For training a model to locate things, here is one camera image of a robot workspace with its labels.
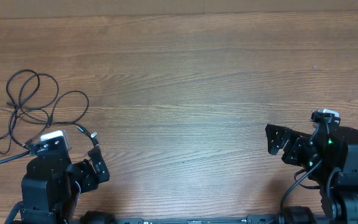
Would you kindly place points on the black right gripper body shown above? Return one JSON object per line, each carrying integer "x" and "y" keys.
{"x": 301, "y": 149}

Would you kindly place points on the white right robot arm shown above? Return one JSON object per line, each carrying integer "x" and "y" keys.
{"x": 329, "y": 157}

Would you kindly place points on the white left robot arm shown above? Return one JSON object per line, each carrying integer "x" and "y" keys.
{"x": 52, "y": 185}

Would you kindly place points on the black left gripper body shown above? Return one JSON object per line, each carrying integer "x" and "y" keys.
{"x": 81, "y": 171}

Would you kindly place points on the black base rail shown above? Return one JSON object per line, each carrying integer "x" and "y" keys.
{"x": 250, "y": 219}

